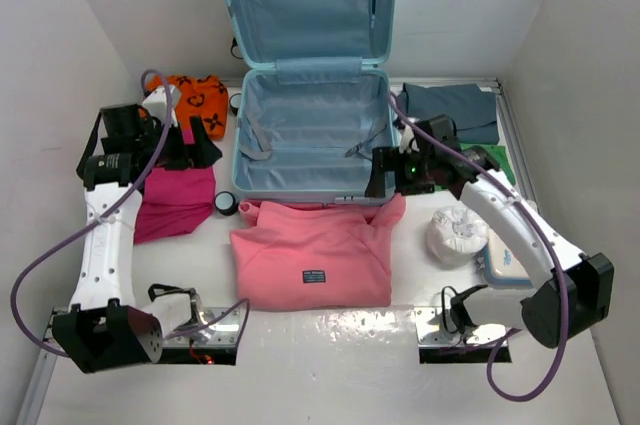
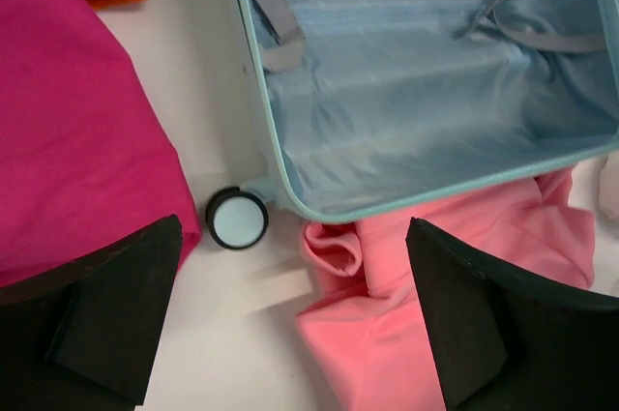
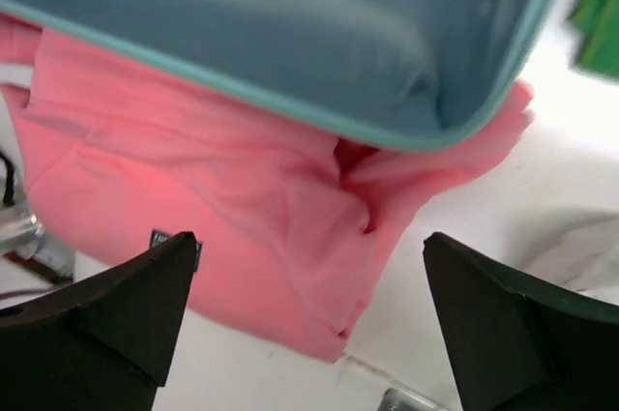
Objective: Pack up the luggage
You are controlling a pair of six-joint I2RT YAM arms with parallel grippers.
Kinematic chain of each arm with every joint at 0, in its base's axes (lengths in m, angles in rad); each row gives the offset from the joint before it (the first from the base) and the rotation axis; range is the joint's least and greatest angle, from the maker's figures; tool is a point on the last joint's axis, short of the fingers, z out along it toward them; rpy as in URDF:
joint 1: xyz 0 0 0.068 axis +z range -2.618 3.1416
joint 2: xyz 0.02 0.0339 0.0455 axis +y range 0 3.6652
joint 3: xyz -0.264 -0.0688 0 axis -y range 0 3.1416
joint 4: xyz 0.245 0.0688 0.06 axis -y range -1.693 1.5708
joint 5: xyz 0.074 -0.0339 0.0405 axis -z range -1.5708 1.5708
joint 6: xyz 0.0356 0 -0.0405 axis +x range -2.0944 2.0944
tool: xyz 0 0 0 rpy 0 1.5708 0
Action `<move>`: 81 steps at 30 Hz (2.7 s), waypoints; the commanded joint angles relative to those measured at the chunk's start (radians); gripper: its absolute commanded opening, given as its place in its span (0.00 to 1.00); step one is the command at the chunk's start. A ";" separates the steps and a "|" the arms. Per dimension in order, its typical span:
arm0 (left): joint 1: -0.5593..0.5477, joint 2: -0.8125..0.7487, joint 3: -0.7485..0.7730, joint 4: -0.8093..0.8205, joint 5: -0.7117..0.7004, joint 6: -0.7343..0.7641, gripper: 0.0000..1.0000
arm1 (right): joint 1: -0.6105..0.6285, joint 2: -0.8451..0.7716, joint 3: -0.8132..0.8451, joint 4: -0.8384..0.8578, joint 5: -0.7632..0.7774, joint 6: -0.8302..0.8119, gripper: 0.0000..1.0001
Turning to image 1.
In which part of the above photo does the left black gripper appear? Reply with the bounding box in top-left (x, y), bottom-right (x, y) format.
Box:
top-left (135, 116), bottom-right (222, 171)

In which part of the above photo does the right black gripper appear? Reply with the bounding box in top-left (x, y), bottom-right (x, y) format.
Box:
top-left (365, 146), bottom-right (434, 198)

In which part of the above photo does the magenta cloth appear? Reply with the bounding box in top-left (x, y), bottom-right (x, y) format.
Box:
top-left (134, 162), bottom-right (216, 245)

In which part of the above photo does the orange patterned fleece cloth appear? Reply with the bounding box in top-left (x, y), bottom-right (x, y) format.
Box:
top-left (167, 75), bottom-right (229, 141)

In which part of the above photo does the white plastic bag bundle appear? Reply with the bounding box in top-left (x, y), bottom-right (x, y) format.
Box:
top-left (426, 205), bottom-right (489, 267)

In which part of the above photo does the grey-blue garment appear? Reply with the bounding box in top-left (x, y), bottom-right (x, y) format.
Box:
top-left (396, 83), bottom-right (499, 145)

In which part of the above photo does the green towel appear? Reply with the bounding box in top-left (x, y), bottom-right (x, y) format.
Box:
top-left (479, 144), bottom-right (516, 186)

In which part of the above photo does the pink sweatshirt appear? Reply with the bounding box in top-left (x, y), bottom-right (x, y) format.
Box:
top-left (230, 195), bottom-right (406, 312)

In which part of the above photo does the white first aid case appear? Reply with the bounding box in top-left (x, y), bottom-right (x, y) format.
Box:
top-left (477, 230), bottom-right (532, 288)

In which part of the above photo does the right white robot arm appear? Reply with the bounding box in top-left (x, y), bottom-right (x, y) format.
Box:
top-left (365, 115), bottom-right (614, 349)

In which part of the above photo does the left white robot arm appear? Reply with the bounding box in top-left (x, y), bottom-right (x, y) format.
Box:
top-left (52, 104), bottom-right (222, 374)

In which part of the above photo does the front suitcase wheel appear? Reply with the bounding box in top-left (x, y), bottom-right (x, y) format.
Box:
top-left (214, 191), bottom-right (239, 217)

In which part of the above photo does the suitcase wheel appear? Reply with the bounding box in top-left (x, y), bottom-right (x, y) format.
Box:
top-left (229, 93), bottom-right (242, 116)
top-left (214, 191), bottom-right (239, 217)

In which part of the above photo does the rear suitcase wheel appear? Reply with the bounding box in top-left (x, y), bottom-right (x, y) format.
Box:
top-left (229, 93), bottom-right (242, 116)

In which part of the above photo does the light blue hardshell suitcase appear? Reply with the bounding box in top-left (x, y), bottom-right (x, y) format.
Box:
top-left (226, 0), bottom-right (398, 204)

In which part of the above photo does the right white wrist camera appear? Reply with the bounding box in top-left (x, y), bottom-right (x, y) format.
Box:
top-left (399, 122), bottom-right (424, 154)

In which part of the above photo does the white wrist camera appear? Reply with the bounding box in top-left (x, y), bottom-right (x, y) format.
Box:
top-left (399, 122), bottom-right (424, 154)
top-left (142, 85), bottom-right (181, 126)

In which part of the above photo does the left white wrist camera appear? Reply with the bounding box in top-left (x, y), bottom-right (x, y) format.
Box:
top-left (142, 85), bottom-right (181, 126)

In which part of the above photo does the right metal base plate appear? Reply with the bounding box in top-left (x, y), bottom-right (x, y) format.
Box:
top-left (413, 305), bottom-right (511, 349)

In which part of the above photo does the metal base plate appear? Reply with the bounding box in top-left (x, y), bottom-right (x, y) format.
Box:
top-left (413, 305), bottom-right (511, 349)
top-left (163, 305), bottom-right (246, 349)

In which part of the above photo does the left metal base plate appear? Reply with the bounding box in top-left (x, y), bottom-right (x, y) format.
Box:
top-left (163, 305), bottom-right (246, 349)

